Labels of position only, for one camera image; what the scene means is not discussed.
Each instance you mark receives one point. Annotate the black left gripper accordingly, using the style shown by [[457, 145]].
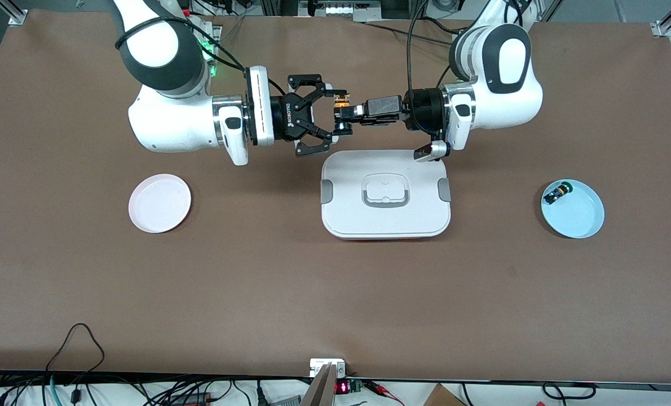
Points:
[[423, 110]]

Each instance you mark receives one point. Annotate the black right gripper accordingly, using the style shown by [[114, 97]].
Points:
[[286, 117]]

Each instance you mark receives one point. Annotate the orange and black switch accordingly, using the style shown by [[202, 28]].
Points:
[[342, 101]]

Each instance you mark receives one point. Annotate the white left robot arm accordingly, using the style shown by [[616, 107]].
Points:
[[504, 62]]

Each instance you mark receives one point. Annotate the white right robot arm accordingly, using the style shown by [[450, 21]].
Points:
[[166, 56]]

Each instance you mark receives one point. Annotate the white lidded lunch box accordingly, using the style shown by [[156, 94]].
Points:
[[347, 169]]

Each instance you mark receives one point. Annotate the small white box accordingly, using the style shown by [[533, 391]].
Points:
[[318, 366]]

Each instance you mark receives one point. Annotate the white power strip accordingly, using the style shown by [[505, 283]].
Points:
[[347, 8]]

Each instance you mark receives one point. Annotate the pink round plate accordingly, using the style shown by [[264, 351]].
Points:
[[160, 206]]

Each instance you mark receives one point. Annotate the light blue round plate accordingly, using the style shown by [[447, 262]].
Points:
[[578, 217]]

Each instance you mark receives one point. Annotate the red and black clip leads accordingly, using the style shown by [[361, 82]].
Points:
[[378, 387]]

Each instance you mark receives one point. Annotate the red digit display board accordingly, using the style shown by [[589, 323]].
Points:
[[341, 388]]

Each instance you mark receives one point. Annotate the grey flat device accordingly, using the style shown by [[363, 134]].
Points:
[[285, 401]]

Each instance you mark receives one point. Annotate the brown cardboard piece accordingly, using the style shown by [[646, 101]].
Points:
[[442, 397]]

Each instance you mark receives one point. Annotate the orange and black device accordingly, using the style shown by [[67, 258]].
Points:
[[191, 399]]

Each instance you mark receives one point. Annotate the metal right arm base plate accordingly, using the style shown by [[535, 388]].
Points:
[[217, 39]]

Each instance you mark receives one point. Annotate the green and black switch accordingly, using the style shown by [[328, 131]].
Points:
[[555, 194]]

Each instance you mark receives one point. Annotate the grey camera post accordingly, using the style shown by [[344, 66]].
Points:
[[319, 392]]

